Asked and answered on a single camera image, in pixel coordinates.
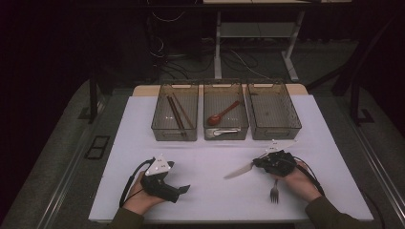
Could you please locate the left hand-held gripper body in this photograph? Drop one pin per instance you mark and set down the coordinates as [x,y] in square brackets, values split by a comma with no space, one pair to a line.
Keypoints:
[157,187]

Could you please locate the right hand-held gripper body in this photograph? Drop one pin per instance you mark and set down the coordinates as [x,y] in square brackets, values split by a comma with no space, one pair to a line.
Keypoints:
[280,163]

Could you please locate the steel table knife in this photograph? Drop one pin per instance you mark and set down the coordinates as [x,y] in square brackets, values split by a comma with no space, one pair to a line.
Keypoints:
[238,171]

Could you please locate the steel fork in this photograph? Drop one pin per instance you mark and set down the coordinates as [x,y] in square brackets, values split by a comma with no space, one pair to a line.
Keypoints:
[274,195]

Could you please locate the white ceramic spoon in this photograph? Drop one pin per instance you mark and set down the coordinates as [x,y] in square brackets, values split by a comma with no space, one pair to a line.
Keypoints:
[211,133]

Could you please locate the smoky clear plastic bin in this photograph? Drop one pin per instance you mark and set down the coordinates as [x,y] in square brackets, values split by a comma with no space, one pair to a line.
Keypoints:
[273,111]
[225,95]
[162,111]

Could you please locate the black chopstick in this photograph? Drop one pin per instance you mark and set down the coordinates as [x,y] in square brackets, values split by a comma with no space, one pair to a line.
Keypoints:
[174,111]

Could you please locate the brown wooden spoon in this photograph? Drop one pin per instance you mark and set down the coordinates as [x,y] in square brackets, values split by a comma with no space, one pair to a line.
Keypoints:
[215,119]

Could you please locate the person's left hand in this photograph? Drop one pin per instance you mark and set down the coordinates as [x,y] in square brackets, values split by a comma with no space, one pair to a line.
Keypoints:
[140,200]

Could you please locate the person's right hand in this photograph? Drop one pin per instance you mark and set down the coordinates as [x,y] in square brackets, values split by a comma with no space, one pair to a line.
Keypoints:
[302,184]

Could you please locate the white table cover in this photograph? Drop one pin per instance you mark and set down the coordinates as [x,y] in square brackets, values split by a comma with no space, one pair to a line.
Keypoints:
[223,208]

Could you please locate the black metal stand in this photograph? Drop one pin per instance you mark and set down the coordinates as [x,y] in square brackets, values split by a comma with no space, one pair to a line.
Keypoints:
[93,95]
[355,101]

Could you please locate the white metal desk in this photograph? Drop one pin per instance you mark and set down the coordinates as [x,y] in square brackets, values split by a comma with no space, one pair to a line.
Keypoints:
[217,47]

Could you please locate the black rectangular floor frame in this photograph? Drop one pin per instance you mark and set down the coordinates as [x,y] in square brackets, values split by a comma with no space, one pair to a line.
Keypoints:
[87,154]

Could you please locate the metal floor rail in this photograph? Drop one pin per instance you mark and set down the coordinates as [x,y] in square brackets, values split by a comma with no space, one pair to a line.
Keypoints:
[68,176]
[379,171]

